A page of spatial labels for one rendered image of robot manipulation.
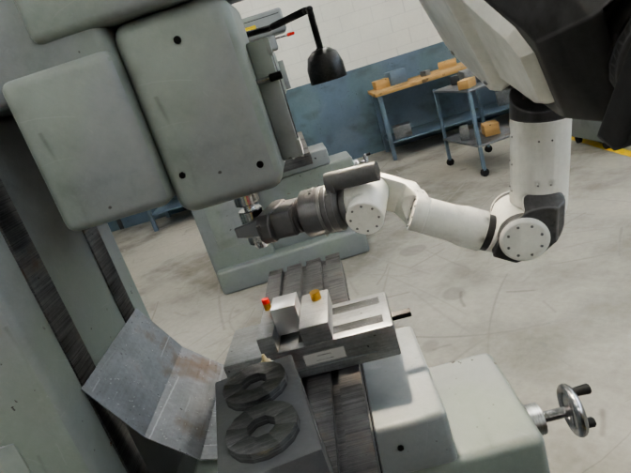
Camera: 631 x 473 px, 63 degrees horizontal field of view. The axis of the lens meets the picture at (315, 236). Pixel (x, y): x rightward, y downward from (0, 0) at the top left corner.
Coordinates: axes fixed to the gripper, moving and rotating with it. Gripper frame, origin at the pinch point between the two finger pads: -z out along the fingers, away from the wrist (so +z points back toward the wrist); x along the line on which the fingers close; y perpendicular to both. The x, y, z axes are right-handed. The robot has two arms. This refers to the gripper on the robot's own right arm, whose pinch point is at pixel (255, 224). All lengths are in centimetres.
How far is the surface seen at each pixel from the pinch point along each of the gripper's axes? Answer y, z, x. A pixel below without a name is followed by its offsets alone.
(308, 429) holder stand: 13.3, 19.7, 41.8
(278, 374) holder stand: 11.9, 12.9, 32.6
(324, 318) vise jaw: 20.8, 8.6, 2.7
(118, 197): -14.5, -13.1, 16.8
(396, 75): 23, -60, -607
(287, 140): -13.8, 11.3, -1.4
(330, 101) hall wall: 32, -161, -630
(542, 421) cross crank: 61, 44, -11
